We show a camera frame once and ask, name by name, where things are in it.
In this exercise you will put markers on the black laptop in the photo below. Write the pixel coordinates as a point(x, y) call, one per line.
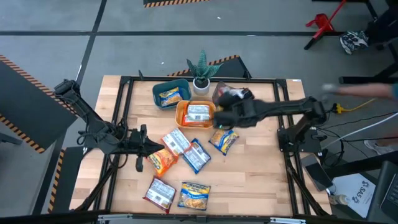
point(385, 193)

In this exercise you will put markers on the teal plastic bin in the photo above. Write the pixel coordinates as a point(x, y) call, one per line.
point(186, 93)

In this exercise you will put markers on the person's forearm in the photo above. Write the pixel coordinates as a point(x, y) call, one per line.
point(367, 91)

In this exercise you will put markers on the orange plastic bin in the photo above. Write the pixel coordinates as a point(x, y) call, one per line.
point(178, 118)

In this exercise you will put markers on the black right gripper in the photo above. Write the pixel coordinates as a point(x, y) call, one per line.
point(239, 112)

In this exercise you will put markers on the black smartphone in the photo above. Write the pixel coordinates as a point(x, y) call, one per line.
point(318, 175)

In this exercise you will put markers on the blue Maruchan noodle pack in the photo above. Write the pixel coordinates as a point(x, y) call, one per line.
point(194, 196)
point(170, 97)
point(224, 140)
point(196, 155)

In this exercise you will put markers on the person's leg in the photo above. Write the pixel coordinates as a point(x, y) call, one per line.
point(382, 26)

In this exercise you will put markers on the black desk beam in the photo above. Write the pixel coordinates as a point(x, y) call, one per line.
point(357, 165)

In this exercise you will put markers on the small beige bottle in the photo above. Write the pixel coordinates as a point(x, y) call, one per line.
point(340, 199)

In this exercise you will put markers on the black crossbar with silver brackets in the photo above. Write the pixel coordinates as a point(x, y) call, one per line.
point(77, 217)

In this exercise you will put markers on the white printed paper sheet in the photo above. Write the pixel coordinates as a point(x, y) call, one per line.
point(354, 189)

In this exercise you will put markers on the red Maruchan noodle pack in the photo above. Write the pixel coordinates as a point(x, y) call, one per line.
point(234, 91)
point(159, 194)

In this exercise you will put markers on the person's hand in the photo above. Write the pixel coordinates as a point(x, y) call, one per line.
point(329, 88)

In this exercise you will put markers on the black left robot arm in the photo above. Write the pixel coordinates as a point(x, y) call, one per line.
point(90, 121)

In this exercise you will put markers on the orange Maruchan noodle pack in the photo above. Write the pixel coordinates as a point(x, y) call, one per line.
point(176, 141)
point(161, 161)
point(194, 125)
point(197, 113)

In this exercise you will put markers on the person's grey shoe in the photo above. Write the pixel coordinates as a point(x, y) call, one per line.
point(381, 147)

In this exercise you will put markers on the person's patterned shoe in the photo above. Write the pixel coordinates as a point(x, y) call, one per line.
point(353, 41)

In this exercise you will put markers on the black hazard-striped floor mat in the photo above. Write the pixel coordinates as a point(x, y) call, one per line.
point(161, 1)
point(25, 99)
point(233, 68)
point(70, 174)

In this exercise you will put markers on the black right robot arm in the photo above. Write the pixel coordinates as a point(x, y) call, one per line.
point(280, 107)

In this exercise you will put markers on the brown plastic bin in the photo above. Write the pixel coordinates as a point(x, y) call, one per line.
point(215, 95)

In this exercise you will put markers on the black desk leg frame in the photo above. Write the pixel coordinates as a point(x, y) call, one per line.
point(357, 80)

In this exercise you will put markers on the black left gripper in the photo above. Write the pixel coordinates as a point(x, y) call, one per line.
point(138, 143)

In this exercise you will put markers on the snake plant in white pot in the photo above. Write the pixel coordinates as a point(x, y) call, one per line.
point(201, 73)

